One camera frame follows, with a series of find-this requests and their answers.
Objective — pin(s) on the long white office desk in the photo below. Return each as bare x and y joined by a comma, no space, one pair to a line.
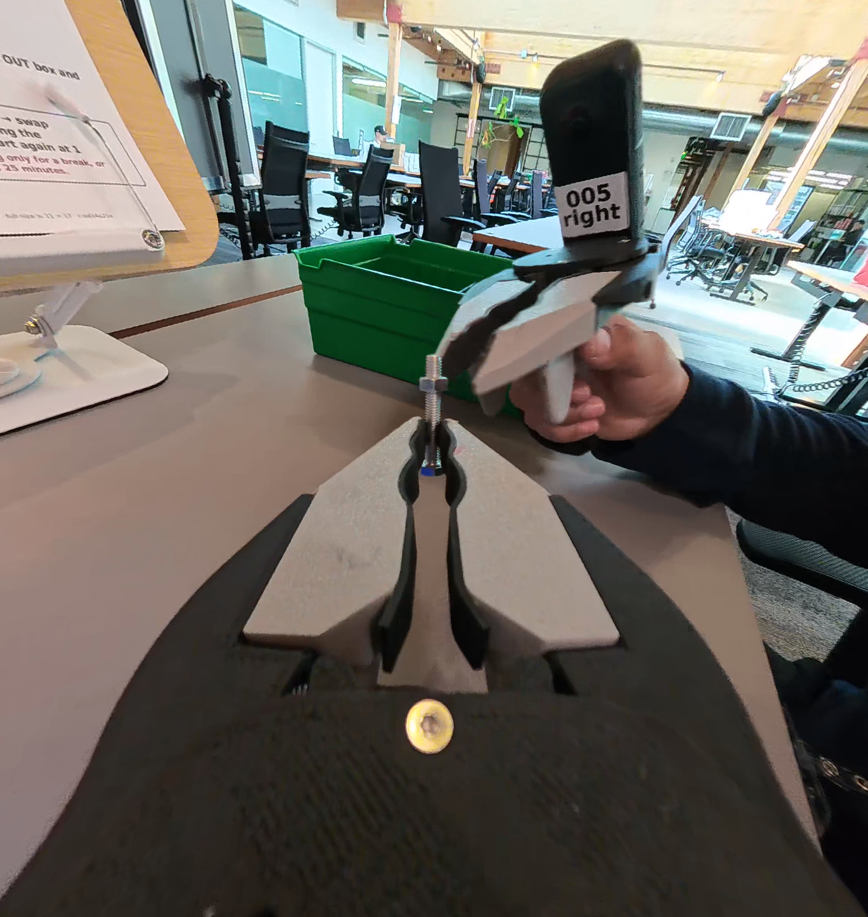
527,233

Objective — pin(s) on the framed grey panel on stand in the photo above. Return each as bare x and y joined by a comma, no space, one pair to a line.
176,71

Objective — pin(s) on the printed instruction sheet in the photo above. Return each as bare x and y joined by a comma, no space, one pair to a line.
47,143

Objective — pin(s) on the person's dark clothing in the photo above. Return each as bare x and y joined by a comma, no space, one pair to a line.
842,774

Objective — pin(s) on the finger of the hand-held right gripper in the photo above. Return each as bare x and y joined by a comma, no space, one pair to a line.
541,337
488,308

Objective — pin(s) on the green plastic bin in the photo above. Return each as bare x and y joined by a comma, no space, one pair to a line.
377,322

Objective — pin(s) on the person's right hand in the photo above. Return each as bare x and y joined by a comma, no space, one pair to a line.
634,387

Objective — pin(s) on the white board stand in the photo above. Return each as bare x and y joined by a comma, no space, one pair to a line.
97,372

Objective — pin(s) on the person's right forearm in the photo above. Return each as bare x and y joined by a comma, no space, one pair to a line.
778,451

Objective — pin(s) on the group of black office chairs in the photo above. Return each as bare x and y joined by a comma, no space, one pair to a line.
283,172

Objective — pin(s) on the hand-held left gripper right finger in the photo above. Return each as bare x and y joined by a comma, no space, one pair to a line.
531,566

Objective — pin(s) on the instruction sheet on stand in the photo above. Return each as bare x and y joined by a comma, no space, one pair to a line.
155,143

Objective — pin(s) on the steel hex bolt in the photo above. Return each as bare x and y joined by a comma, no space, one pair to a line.
432,423

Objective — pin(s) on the wooden-edged desk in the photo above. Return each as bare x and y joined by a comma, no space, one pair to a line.
835,281

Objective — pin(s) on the hanging green plant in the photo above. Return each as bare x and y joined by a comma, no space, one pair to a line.
505,118

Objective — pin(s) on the silver air duct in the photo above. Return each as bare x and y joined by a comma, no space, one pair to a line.
684,120

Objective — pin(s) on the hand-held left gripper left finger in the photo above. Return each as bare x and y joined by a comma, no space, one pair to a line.
334,566

